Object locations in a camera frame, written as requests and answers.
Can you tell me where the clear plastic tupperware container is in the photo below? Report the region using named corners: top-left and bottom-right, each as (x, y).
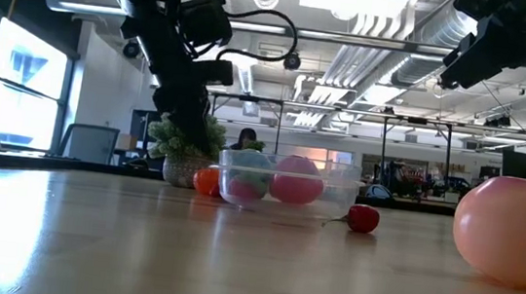
top-left (213, 147), bottom-right (364, 225)

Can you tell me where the long ceiling light bar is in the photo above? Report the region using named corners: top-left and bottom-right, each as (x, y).
top-left (44, 0), bottom-right (526, 68)

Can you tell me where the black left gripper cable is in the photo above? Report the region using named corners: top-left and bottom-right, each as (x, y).
top-left (215, 4), bottom-right (303, 71)

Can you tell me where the person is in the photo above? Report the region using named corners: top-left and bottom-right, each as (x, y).
top-left (229, 126), bottom-right (259, 153)

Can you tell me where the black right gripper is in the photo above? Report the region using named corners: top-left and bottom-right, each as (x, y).
top-left (439, 0), bottom-right (526, 97)

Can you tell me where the black background workstation frame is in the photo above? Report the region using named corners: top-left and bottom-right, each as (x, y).
top-left (204, 91), bottom-right (456, 202)

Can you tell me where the red cherry with stem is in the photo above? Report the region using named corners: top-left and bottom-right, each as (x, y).
top-left (321, 200), bottom-right (382, 237)

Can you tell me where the grey office chair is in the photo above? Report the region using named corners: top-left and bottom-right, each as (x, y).
top-left (56, 121), bottom-right (121, 165)

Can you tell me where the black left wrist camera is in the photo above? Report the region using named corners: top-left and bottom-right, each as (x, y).
top-left (175, 0), bottom-right (239, 52)

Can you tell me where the small orange tomato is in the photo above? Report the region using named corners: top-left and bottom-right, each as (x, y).
top-left (192, 165), bottom-right (223, 199)

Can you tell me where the green succulent in white pot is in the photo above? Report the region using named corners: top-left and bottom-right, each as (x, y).
top-left (141, 109), bottom-right (229, 193)

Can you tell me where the black ceiling spotlight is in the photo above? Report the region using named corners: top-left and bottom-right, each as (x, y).
top-left (283, 51), bottom-right (302, 73)

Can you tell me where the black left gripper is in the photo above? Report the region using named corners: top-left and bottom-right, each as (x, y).
top-left (144, 53), bottom-right (238, 162)

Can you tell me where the black metal table frame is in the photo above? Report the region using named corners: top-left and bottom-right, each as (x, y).
top-left (0, 151), bottom-right (458, 220)

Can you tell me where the silver ceiling air duct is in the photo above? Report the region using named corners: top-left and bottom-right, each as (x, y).
top-left (389, 0), bottom-right (482, 94)

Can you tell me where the green striped toy watermelon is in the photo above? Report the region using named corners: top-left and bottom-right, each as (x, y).
top-left (227, 147), bottom-right (275, 191)

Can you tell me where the large toy peach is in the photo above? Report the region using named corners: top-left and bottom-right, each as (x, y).
top-left (447, 170), bottom-right (526, 288)

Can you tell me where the pink round fruit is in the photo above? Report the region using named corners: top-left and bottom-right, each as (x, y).
top-left (267, 152), bottom-right (327, 208)

